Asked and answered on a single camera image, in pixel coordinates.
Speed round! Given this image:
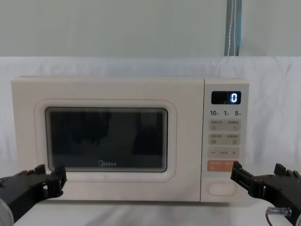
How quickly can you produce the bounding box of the cream microwave oven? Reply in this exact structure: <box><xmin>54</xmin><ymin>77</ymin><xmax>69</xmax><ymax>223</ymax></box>
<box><xmin>11</xmin><ymin>75</ymin><xmax>249</xmax><ymax>206</ymax></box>

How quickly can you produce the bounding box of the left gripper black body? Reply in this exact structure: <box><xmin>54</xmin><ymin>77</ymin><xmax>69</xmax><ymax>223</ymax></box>
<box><xmin>0</xmin><ymin>170</ymin><xmax>51</xmax><ymax>223</ymax></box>

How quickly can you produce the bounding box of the white curtain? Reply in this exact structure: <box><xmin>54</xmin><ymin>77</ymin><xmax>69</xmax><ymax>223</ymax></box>
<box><xmin>0</xmin><ymin>0</ymin><xmax>301</xmax><ymax>58</ymax></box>

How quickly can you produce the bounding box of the dark cable with silver plug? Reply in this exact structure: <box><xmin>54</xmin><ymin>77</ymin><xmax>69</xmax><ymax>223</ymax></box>
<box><xmin>265</xmin><ymin>206</ymin><xmax>293</xmax><ymax>226</ymax></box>

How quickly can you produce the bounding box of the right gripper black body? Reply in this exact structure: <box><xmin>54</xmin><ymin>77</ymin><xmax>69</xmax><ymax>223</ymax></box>
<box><xmin>255</xmin><ymin>174</ymin><xmax>301</xmax><ymax>224</ymax></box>

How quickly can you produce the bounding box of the oven control panel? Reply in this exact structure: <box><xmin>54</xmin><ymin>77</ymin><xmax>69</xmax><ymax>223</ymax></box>
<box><xmin>200</xmin><ymin>79</ymin><xmax>249</xmax><ymax>203</ymax></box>

